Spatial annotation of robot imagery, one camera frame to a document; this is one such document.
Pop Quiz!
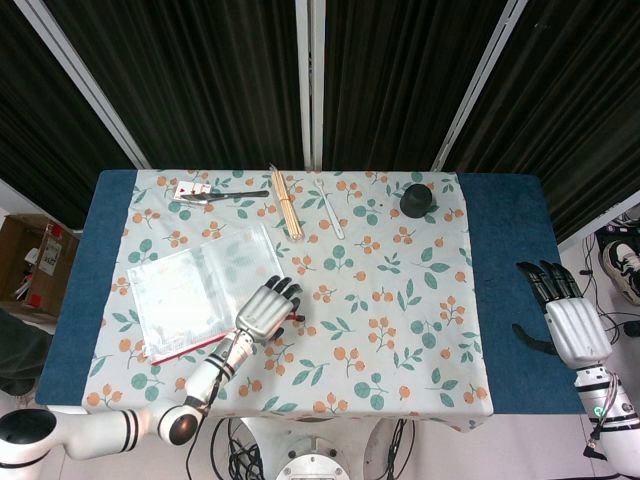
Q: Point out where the blue table cover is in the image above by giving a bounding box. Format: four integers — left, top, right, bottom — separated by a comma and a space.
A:
35, 169, 585, 415

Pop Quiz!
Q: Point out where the clear plastic zip bag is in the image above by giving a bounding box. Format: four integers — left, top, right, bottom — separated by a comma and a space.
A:
127, 223, 285, 366

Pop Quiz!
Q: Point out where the white partition frame post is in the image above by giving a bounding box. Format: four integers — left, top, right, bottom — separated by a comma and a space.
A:
294, 0, 327, 171
12, 0, 152, 170
432, 0, 530, 172

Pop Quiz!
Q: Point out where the bundle of wooden skewers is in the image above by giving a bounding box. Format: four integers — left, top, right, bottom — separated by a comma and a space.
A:
269, 163, 304, 242

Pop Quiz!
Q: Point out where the cardboard box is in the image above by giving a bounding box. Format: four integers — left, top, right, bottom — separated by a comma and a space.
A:
0, 214, 81, 324

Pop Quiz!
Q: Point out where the robot base with cables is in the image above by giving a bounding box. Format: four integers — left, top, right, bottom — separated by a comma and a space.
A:
185, 417, 417, 480

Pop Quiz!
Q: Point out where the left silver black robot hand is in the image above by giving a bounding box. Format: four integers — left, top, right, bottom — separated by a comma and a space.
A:
233, 275, 307, 344

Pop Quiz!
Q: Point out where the metal spoon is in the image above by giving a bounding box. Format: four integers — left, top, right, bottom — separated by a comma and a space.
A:
180, 190, 270, 204

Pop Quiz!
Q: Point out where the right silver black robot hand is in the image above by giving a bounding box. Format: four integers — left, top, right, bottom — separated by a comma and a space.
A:
512, 260, 613, 370

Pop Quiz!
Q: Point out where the black round cap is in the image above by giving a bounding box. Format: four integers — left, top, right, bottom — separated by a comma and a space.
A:
399, 183, 438, 219

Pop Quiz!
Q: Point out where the floral print tablecloth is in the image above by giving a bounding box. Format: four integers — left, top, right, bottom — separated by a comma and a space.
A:
81, 169, 495, 433

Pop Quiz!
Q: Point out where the black and white sneaker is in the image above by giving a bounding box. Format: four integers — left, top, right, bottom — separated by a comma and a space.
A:
599, 240, 640, 306

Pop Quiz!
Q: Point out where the playing card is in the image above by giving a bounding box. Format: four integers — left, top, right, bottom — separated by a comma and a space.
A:
173, 181, 213, 198

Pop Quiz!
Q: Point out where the white plastic fork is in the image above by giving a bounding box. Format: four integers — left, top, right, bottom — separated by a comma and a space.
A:
314, 178, 347, 241

